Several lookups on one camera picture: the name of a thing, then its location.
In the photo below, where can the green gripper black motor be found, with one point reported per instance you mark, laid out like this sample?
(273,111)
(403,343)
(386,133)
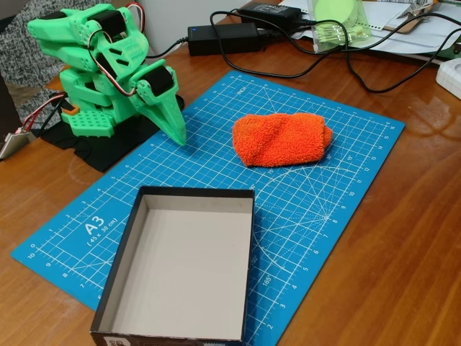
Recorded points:
(166,108)

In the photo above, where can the orange fluffy towel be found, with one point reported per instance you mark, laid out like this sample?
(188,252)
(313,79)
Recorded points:
(277,140)

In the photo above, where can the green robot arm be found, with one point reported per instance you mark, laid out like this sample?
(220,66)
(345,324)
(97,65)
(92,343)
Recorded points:
(72,32)

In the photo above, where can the black cloth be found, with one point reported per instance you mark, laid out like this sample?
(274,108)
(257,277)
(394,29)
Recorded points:
(97,151)

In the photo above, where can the orange plastic clip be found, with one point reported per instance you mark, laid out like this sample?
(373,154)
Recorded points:
(68,110)

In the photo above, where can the large black power adapter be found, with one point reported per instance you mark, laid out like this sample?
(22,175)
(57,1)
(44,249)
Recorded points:
(230,39)

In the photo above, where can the slim black power adapter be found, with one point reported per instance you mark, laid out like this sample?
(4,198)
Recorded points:
(268,11)

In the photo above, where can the small circuit board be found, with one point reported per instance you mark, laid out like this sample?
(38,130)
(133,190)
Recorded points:
(14,142)

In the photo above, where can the black cardboard box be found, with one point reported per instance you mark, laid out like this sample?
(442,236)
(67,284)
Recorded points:
(180,266)

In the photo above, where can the person in grey sweater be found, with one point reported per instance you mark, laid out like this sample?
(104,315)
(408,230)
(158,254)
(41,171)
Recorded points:
(21,47)

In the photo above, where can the blue A3 cutting mat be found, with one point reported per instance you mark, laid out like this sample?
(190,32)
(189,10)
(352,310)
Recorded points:
(324,187)

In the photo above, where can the clear green plastic cup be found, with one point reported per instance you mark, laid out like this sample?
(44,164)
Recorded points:
(342,32)

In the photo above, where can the white paper sheets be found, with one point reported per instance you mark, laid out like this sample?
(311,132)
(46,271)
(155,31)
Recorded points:
(399,39)

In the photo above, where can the metal binder clip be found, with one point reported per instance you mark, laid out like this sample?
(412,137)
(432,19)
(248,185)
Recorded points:
(414,9)

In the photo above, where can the white plastic device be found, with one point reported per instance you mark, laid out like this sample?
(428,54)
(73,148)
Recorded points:
(448,77)

